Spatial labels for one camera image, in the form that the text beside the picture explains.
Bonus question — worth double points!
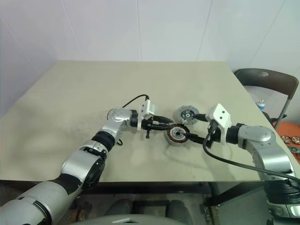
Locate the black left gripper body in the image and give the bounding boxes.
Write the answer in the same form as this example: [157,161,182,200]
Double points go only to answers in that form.
[141,115,157,140]

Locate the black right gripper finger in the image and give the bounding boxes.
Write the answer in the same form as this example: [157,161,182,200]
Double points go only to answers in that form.
[191,113,209,122]
[184,132,208,144]

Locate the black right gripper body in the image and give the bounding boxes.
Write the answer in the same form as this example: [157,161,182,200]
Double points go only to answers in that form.
[203,119,222,149]

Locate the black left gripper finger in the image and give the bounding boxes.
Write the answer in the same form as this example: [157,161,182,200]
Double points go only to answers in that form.
[150,123,175,131]
[154,115,174,123]

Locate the silver spoked round rotor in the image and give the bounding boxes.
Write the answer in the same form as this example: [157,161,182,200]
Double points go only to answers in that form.
[172,105,196,125]

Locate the round motor housing copper windings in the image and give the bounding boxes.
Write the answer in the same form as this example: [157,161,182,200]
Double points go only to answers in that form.
[164,124,189,147]

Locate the orange stool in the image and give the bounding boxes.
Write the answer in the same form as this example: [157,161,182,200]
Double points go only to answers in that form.
[274,121,300,165]

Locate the dark brown folding chair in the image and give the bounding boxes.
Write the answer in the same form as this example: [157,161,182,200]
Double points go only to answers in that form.
[234,68,300,129]

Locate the grey robot torso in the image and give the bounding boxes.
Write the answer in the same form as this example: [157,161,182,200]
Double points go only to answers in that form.
[77,212,188,225]

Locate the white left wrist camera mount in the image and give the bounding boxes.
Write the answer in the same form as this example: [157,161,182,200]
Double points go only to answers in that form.
[138,99,157,130]

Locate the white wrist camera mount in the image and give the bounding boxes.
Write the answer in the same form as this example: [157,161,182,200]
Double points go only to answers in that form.
[206,103,232,144]
[138,99,157,130]

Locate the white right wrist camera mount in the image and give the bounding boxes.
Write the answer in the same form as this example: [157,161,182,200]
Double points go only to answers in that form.
[206,103,232,144]

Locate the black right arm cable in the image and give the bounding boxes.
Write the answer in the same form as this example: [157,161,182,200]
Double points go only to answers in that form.
[202,119,300,182]

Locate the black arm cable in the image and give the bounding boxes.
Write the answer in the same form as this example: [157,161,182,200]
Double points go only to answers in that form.
[202,119,300,182]
[116,94,150,146]

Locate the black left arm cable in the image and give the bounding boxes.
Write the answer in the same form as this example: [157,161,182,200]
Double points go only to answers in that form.
[116,94,150,146]

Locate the black metal table frame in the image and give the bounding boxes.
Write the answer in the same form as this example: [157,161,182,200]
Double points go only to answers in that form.
[0,180,267,211]

